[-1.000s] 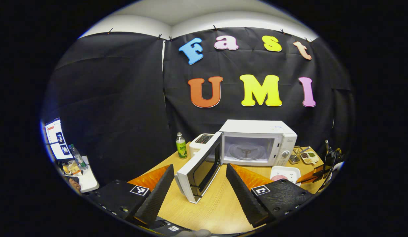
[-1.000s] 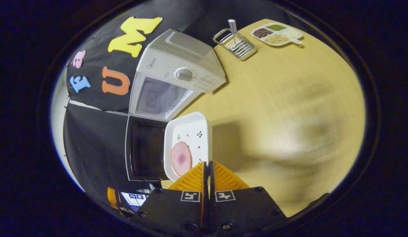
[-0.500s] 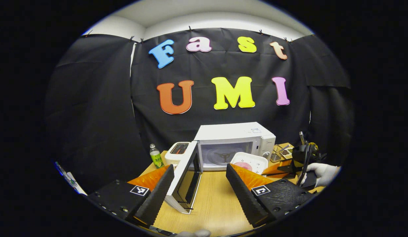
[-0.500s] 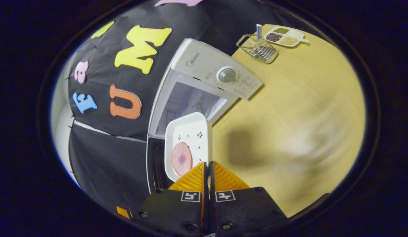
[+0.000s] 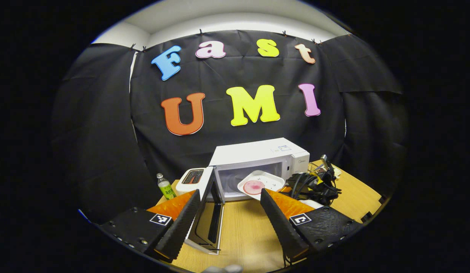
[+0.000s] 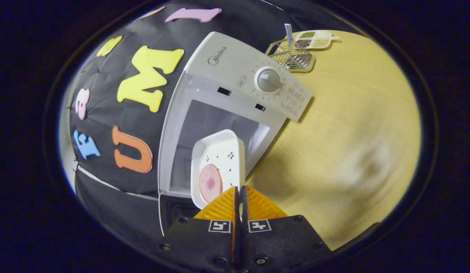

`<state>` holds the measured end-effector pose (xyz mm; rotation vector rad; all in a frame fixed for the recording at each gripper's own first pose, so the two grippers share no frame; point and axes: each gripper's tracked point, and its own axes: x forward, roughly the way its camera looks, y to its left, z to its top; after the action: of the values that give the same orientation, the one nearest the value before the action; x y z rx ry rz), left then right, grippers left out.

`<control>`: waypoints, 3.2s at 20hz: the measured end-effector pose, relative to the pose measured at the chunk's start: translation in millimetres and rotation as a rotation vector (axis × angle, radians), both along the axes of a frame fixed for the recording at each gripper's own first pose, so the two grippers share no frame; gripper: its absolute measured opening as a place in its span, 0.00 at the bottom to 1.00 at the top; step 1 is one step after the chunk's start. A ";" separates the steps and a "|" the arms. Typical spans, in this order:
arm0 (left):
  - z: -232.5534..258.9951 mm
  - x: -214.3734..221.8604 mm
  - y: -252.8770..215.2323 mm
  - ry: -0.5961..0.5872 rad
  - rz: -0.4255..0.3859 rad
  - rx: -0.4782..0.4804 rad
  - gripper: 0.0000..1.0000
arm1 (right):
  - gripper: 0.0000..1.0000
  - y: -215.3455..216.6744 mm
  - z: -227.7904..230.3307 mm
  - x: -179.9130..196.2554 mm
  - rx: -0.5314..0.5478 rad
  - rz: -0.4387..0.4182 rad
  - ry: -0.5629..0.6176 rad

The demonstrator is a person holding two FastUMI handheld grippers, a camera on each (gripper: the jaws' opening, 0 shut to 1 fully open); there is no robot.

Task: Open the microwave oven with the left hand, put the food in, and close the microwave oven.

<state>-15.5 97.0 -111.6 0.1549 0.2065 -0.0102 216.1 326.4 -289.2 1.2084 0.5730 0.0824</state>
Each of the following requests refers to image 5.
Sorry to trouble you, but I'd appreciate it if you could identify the green label drink bottle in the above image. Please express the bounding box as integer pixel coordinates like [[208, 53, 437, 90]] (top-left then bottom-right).
[[156, 173, 177, 200]]

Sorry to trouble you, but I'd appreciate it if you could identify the white toaster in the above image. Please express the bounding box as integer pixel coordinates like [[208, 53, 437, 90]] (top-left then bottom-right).
[[175, 168, 207, 196]]

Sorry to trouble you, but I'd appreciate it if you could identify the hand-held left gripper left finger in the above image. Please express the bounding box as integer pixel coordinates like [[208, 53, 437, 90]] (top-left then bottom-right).
[[99, 189, 201, 262]]

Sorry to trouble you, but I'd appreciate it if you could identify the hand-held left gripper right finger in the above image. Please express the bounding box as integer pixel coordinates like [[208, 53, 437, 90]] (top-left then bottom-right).
[[260, 188, 363, 262]]

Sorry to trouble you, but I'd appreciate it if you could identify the white square plate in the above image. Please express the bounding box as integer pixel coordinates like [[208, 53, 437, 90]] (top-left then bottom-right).
[[237, 170, 286, 200]]

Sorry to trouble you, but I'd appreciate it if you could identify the white microwave oven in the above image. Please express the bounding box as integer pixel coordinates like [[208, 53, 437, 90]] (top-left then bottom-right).
[[185, 138, 310, 255]]

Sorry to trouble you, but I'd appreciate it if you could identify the black backdrop cloth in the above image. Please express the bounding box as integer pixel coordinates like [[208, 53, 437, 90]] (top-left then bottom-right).
[[51, 30, 409, 224]]

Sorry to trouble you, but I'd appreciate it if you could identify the pink round meat slice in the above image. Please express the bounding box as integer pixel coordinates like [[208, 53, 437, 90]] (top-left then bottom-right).
[[243, 180, 266, 195]]

